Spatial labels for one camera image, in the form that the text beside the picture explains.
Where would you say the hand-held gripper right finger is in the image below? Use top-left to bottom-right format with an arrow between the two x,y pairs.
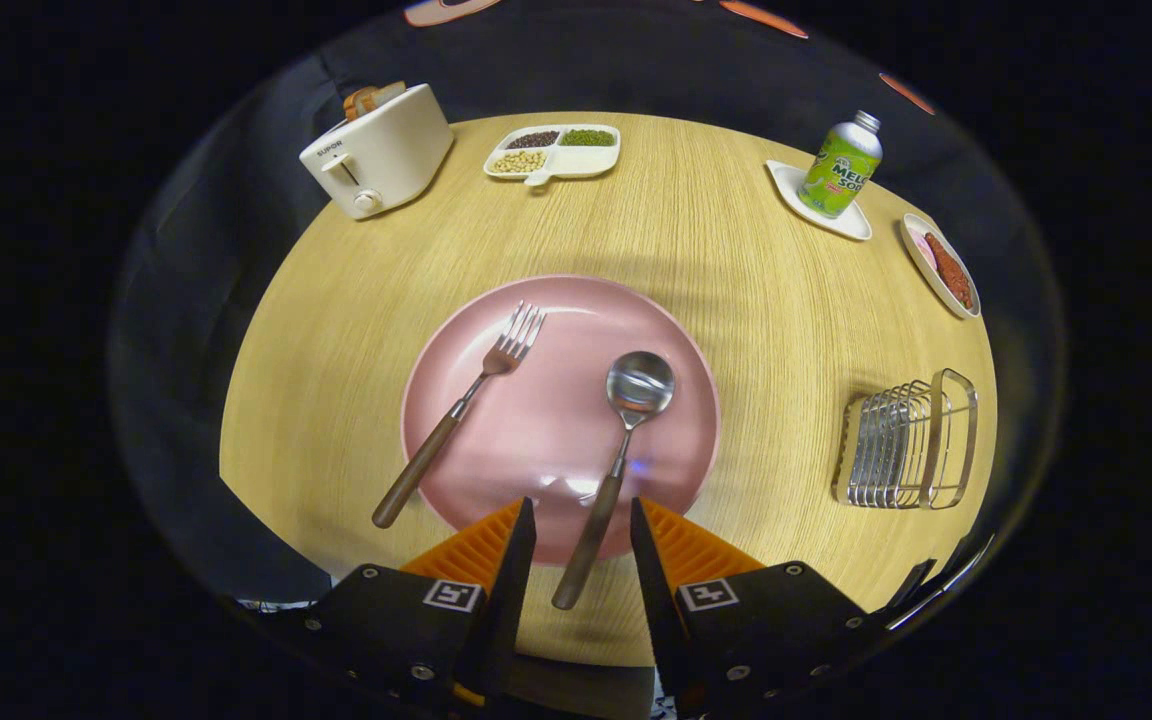
630,497 -> 892,716

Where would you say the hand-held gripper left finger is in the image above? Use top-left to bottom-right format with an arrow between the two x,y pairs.
306,497 -> 538,716

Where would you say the wooden-handled metal fork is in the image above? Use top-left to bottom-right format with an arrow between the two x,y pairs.
372,302 -> 547,530

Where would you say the wooden-handled metal spoon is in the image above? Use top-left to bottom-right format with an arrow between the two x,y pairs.
551,350 -> 677,611

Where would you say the pink round plate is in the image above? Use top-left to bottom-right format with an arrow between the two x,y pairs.
401,275 -> 722,566

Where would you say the black stand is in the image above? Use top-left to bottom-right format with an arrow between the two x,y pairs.
881,558 -> 937,613

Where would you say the white oval food plate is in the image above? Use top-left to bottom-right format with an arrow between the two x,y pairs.
900,213 -> 982,321

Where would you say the white square coaster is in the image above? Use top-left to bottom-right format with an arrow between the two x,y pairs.
765,160 -> 873,242

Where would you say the white divided bean dish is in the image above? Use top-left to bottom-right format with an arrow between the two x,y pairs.
482,124 -> 622,188

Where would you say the red-brown meat piece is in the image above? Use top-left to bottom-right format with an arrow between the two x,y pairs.
924,232 -> 975,311

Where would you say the white toaster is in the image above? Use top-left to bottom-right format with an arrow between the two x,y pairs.
299,82 -> 455,221

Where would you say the green soda bottle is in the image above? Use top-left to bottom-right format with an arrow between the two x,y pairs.
798,110 -> 883,220

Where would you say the brown toast slice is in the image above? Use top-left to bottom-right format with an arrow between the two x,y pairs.
342,81 -> 407,123

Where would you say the metal wire basket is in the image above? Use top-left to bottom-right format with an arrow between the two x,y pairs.
832,368 -> 979,511

